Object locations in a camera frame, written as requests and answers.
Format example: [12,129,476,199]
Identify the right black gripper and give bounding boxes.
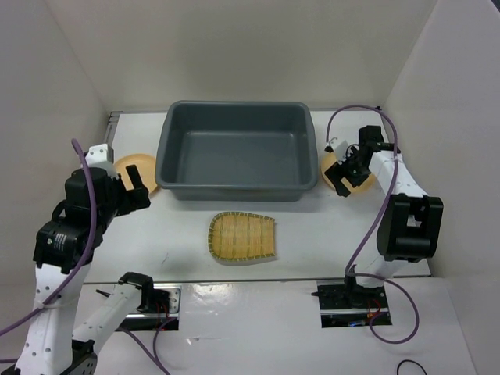
[325,146,372,198]

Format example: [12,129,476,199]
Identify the tan plate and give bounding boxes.
[114,153,158,197]
[320,152,376,195]

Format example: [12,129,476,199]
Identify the woven bamboo tray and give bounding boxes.
[207,211,276,263]

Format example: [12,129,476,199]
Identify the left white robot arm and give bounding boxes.
[3,165,155,374]

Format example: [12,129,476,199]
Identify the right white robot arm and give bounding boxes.
[321,125,444,308]

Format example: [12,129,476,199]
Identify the grey plastic bin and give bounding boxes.
[155,101,319,202]

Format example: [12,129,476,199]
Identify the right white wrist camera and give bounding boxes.
[325,137,350,164]

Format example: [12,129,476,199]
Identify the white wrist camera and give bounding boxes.
[325,137,350,164]
[85,143,119,180]

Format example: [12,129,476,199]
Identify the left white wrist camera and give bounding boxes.
[85,143,119,180]

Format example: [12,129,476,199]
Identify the aluminium table rail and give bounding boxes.
[104,111,123,149]

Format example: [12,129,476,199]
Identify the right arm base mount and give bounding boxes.
[311,280,392,328]

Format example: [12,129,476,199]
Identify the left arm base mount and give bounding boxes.
[120,284,181,332]

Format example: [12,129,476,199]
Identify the black cable loop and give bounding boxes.
[397,359,427,375]

